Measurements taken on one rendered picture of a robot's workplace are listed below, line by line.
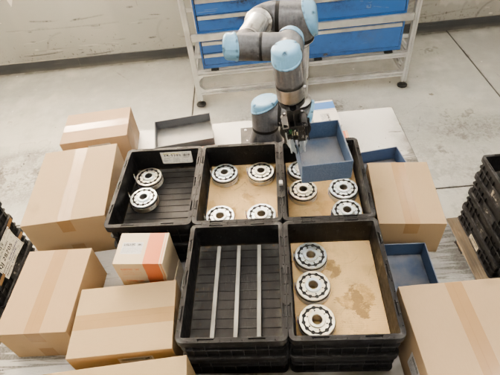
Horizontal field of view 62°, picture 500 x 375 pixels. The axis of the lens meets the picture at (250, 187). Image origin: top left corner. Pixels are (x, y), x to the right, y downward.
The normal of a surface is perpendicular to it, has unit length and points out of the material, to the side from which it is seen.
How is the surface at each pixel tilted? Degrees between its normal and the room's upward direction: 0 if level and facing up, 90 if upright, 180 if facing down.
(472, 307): 0
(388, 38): 90
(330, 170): 90
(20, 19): 90
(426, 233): 90
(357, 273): 0
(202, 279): 0
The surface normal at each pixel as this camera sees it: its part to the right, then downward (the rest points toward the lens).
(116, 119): -0.08, -0.69
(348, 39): 0.04, 0.71
